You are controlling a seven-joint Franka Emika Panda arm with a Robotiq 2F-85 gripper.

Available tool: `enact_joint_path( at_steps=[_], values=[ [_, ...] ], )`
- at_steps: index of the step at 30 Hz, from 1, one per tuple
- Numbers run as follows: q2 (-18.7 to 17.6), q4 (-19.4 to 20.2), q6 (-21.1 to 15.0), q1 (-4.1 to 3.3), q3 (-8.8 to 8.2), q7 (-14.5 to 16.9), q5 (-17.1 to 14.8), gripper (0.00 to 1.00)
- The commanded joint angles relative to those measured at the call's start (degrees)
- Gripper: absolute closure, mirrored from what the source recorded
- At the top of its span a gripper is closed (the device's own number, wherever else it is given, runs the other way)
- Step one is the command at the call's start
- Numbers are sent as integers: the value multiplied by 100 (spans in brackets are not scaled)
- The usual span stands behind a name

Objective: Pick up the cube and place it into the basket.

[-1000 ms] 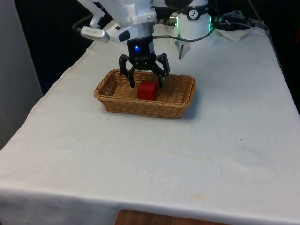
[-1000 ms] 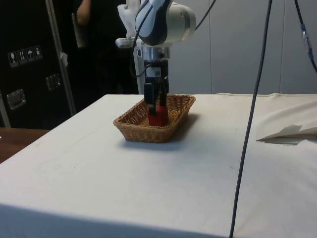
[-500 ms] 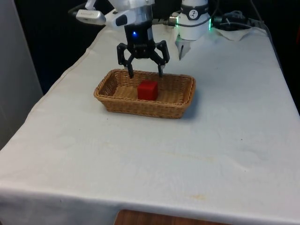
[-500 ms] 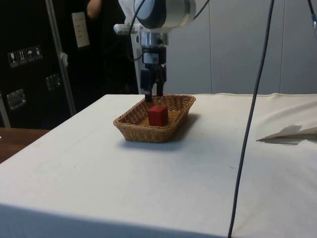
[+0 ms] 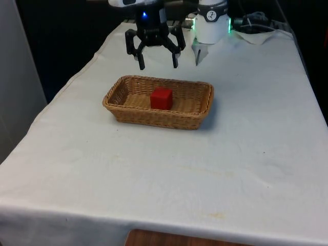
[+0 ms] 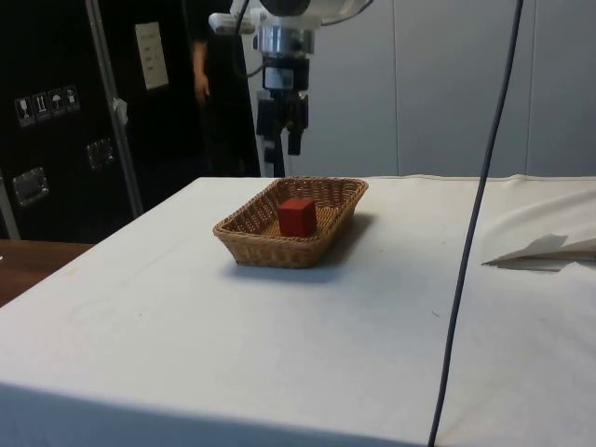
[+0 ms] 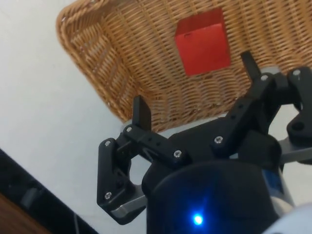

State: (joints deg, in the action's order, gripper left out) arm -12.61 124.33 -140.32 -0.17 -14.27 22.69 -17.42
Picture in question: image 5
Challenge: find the wicker basket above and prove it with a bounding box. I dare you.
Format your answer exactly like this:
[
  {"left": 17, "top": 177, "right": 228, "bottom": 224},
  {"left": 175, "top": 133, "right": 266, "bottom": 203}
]
[{"left": 102, "top": 75, "right": 215, "bottom": 131}]

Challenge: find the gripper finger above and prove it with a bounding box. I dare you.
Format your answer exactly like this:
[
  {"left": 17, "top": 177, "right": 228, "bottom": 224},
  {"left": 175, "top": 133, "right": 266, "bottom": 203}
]
[
  {"left": 163, "top": 25, "right": 187, "bottom": 69},
  {"left": 125, "top": 28, "right": 147, "bottom": 71}
]

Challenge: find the red cube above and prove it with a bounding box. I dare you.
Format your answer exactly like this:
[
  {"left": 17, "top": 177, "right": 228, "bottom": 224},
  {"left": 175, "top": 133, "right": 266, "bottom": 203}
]
[{"left": 150, "top": 87, "right": 173, "bottom": 110}]

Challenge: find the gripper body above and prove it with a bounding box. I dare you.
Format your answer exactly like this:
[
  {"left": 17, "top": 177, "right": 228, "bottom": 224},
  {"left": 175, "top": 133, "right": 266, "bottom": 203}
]
[{"left": 135, "top": 5, "right": 170, "bottom": 48}]

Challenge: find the grey cable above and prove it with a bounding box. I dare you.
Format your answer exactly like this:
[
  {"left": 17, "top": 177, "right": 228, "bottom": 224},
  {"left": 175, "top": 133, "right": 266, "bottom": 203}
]
[{"left": 245, "top": 22, "right": 294, "bottom": 39}]

